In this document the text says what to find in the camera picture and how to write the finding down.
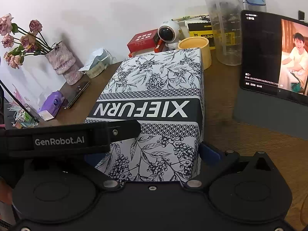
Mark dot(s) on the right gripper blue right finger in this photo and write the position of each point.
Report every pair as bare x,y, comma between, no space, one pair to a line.
216,161

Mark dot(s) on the floral box lid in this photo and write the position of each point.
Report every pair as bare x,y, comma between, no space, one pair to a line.
164,92

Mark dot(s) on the person's hand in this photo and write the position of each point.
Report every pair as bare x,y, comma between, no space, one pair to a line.
5,193

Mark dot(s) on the purple tissue pack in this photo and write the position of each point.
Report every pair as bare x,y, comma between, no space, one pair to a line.
51,106

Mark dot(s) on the studio light on stand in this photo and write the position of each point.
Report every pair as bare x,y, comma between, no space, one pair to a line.
18,102

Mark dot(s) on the black smartphone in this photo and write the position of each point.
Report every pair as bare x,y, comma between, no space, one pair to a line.
75,94

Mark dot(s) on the grey tablet stand cover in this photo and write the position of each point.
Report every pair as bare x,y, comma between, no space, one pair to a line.
267,111

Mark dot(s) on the pink textured vase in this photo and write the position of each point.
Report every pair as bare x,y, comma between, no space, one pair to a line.
64,63

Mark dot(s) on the dried pink roses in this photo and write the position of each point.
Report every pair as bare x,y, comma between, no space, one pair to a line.
21,42

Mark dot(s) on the tablet with video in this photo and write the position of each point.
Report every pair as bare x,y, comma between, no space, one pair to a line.
274,55

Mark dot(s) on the yellow black box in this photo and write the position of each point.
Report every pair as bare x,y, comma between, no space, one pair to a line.
201,28

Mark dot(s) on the red box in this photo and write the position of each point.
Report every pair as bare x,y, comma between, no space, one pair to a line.
144,40

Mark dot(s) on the clear water bottle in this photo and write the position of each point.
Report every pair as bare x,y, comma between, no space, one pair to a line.
226,26

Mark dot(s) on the white robot camera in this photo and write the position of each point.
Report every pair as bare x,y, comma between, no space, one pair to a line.
170,32

